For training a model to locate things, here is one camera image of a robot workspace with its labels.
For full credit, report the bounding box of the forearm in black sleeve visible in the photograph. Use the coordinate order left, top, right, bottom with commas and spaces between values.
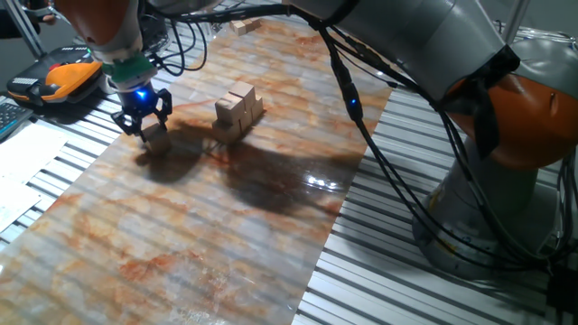
0, 8, 33, 41

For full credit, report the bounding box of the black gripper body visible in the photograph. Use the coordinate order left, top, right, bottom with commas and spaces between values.
117, 84, 162, 119

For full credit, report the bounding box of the wide black strap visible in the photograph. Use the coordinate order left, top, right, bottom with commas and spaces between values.
440, 44, 523, 159

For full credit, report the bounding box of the black round cable reel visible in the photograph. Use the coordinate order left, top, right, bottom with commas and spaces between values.
137, 11, 171, 58

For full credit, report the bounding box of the orange marble pattern mat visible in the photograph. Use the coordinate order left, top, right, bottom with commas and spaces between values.
0, 17, 393, 325

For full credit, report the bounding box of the black cable bundle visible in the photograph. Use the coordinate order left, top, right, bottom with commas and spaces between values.
144, 0, 578, 272

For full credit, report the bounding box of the aluminium extrusion profile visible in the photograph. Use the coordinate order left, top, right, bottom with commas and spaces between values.
501, 0, 533, 45
4, 0, 46, 60

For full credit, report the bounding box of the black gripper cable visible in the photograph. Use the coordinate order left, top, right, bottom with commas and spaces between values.
148, 20, 209, 78

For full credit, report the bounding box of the black computer keyboard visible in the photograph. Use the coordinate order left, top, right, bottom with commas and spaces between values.
0, 102, 33, 141

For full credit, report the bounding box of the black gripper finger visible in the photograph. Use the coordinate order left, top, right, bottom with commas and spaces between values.
153, 88, 174, 132
111, 110, 148, 144

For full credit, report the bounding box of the person's hand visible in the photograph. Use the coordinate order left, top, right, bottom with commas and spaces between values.
25, 5, 58, 26

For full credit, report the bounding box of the white paper sheet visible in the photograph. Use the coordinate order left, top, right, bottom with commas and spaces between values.
0, 124, 69, 184
0, 176, 42, 234

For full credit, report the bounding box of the orange and black teach pendant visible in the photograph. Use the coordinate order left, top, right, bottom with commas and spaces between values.
6, 44, 107, 106

